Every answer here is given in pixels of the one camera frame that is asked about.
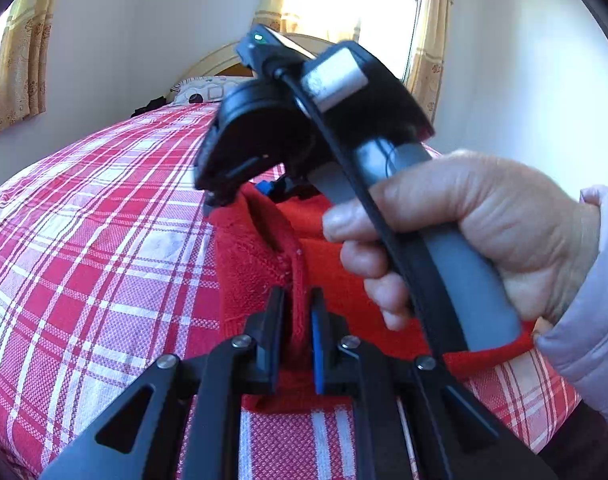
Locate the white patterned pillow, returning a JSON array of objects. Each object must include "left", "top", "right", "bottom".
[{"left": 171, "top": 75, "right": 257, "bottom": 107}]

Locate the black cable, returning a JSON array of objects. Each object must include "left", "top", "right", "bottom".
[{"left": 274, "top": 65, "right": 472, "bottom": 361}]

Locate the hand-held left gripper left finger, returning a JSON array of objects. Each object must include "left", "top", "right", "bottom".
[{"left": 39, "top": 286, "right": 287, "bottom": 480}]

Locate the red towel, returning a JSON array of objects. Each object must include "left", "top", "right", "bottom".
[{"left": 211, "top": 182, "right": 540, "bottom": 413}]

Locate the person's right forearm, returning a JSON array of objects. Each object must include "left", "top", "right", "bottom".
[{"left": 531, "top": 185, "right": 608, "bottom": 426}]

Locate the dark cloth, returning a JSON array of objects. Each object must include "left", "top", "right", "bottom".
[{"left": 131, "top": 95, "right": 167, "bottom": 118}]

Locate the red plaid bed sheet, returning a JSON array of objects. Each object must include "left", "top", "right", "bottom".
[{"left": 0, "top": 102, "right": 585, "bottom": 480}]

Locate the person's right hand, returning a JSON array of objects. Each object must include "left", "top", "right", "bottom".
[{"left": 323, "top": 149, "right": 602, "bottom": 332}]

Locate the cream wooden headboard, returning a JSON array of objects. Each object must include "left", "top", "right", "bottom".
[{"left": 166, "top": 32, "right": 330, "bottom": 106}]

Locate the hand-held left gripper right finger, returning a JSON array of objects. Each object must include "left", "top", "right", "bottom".
[{"left": 309, "top": 287, "right": 560, "bottom": 480}]

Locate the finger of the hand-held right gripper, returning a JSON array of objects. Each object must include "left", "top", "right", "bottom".
[{"left": 254, "top": 175, "right": 320, "bottom": 203}]

